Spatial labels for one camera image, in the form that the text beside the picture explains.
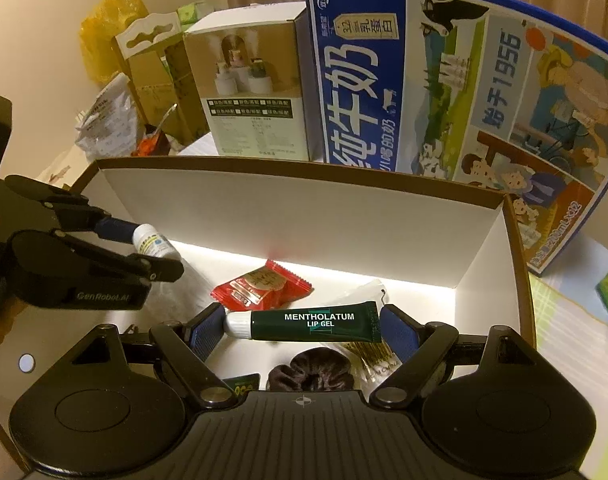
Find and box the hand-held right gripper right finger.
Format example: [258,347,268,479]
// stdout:
[370,304,537,409]

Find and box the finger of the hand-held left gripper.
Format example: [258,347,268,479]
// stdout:
[5,174,136,245]
[48,229,185,283]

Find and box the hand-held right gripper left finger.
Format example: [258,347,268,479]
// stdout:
[66,302,238,411]

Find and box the white pill bottle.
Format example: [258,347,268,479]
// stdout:
[132,223,177,259]

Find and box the clear bag of cotton swabs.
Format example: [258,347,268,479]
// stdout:
[324,280,399,391]

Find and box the red snack packet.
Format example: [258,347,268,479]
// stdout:
[211,259,315,309]

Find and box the green blister card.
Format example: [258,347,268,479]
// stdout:
[231,374,261,395]

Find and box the green lip gel tube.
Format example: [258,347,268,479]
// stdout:
[223,301,383,343]

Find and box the dark scrunchie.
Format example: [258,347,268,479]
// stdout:
[266,350,355,393]

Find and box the brown cardboard box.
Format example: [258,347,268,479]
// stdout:
[0,155,537,461]

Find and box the cream printed cloth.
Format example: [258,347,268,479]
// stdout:
[36,147,100,192]

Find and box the white plastic bag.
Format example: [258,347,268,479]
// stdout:
[74,72,145,161]

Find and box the plain printed cardboard box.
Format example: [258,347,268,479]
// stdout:
[163,40,211,145]

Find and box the cardboard box with white hanger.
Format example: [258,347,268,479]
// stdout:
[115,12,185,126]

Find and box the white and brown product box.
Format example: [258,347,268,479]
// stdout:
[183,1,312,161]

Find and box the yellow plastic bag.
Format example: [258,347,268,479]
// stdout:
[79,0,150,86]

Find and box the small green tissue pack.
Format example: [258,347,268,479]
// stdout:
[176,2,225,29]

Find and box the blue illustrated milk carton box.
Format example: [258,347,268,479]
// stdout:
[304,0,608,276]

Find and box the orange handled tool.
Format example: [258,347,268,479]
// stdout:
[136,102,179,157]

